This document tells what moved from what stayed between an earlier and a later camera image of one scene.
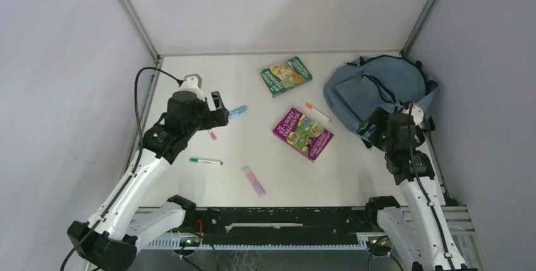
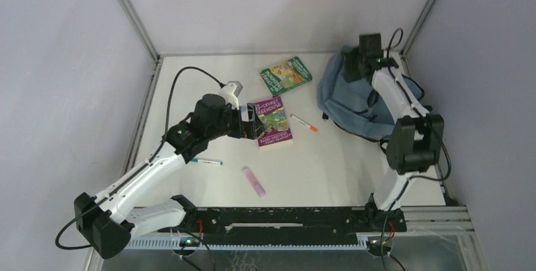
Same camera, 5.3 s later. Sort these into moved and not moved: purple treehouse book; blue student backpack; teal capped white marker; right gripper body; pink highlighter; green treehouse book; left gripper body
Moved: blue student backpack; left gripper body; right gripper body; purple treehouse book
Not moved: teal capped white marker; green treehouse book; pink highlighter
